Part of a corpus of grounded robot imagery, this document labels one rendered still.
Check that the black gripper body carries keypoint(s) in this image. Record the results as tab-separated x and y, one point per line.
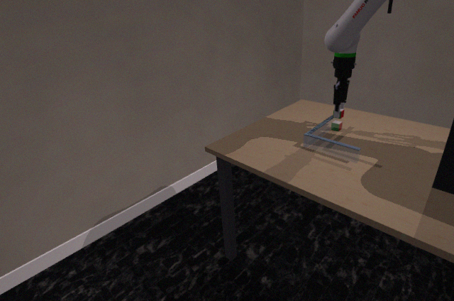
342	76

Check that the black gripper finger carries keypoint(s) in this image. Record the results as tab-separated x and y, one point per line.
344	95
337	99

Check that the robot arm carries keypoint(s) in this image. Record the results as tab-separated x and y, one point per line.
339	38

